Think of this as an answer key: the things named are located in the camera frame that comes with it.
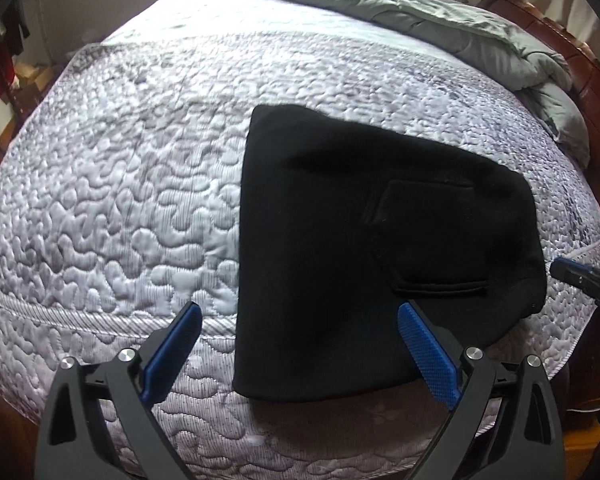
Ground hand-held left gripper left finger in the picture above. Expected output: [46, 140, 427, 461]
[34, 301, 203, 480]

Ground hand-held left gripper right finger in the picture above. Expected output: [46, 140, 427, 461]
[397, 300, 566, 480]

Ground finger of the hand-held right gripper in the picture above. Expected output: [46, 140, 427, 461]
[550, 257, 600, 317]

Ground black pants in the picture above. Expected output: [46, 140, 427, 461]
[232, 105, 548, 403]

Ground white quilted mattress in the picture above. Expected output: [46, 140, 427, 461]
[0, 0, 600, 480]

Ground grey comforter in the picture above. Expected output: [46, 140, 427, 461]
[180, 0, 591, 166]

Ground cardboard box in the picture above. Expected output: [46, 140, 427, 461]
[14, 62, 57, 97]

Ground dark hanging garment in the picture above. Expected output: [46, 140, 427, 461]
[0, 4, 32, 57]

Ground wooden bed frame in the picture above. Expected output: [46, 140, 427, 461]
[477, 0, 600, 241]

